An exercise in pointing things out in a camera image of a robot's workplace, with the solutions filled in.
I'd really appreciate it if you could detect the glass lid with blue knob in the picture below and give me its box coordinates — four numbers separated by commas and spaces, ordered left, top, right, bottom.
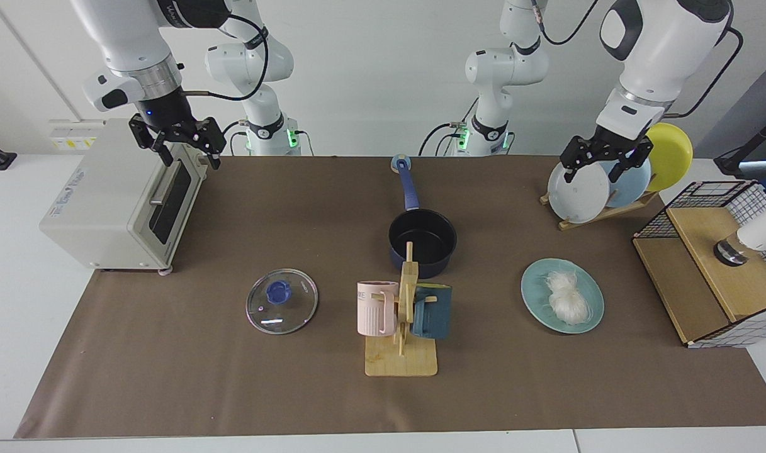
245, 269, 319, 335

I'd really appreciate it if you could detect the light blue plate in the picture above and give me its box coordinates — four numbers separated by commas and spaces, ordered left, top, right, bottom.
600, 157, 652, 208

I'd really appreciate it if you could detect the white plate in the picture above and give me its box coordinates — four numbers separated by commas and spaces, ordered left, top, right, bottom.
548, 160, 612, 224

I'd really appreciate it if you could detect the wooden plate rack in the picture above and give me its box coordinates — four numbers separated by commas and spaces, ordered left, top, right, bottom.
540, 192, 659, 231

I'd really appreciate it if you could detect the yellow plate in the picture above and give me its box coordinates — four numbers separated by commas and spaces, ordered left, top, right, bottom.
644, 123, 694, 193

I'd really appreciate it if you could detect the pale green plate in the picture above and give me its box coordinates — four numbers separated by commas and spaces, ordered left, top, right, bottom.
521, 258, 605, 334

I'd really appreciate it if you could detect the pale toaster oven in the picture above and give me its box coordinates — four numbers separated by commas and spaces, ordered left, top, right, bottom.
40, 118, 208, 276

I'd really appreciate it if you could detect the white cylinder with black cap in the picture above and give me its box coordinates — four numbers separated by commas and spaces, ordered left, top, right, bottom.
713, 214, 766, 267

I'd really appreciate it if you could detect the dark teal cup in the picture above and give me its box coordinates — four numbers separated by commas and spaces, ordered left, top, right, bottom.
411, 284, 453, 340

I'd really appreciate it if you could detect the pink ribbed cup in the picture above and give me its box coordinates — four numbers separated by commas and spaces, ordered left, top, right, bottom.
356, 281, 400, 337

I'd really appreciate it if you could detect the brown table cloth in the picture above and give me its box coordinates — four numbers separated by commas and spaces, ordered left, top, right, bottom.
14, 155, 766, 439

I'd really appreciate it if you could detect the wooden cup stand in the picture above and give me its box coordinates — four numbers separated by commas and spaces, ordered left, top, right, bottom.
364, 242, 439, 378

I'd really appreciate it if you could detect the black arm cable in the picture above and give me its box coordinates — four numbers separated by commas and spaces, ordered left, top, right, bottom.
663, 26, 745, 120
180, 13, 271, 103

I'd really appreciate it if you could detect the white wall outlet strip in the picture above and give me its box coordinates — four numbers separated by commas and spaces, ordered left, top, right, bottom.
48, 120, 106, 152

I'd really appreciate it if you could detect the black pot with blue handle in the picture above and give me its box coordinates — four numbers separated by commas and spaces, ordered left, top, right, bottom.
388, 167, 458, 279

